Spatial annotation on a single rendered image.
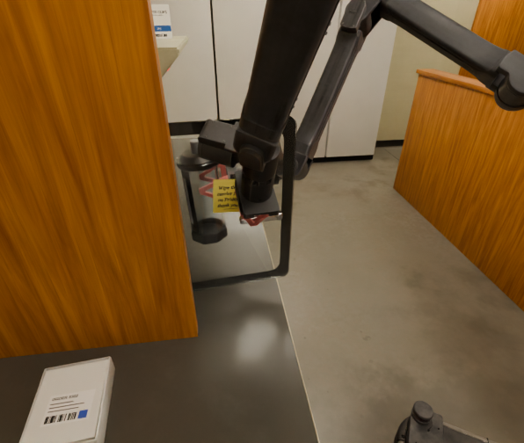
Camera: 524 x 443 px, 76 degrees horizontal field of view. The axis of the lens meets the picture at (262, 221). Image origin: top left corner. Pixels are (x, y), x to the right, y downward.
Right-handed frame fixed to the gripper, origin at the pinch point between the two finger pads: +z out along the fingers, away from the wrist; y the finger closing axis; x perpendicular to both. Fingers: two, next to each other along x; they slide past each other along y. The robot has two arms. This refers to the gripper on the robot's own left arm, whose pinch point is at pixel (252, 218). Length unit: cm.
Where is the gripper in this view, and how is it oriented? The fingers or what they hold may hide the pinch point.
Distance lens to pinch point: 68.7
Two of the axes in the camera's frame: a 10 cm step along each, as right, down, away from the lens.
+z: -1.0, 5.6, 8.2
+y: 2.1, 8.2, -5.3
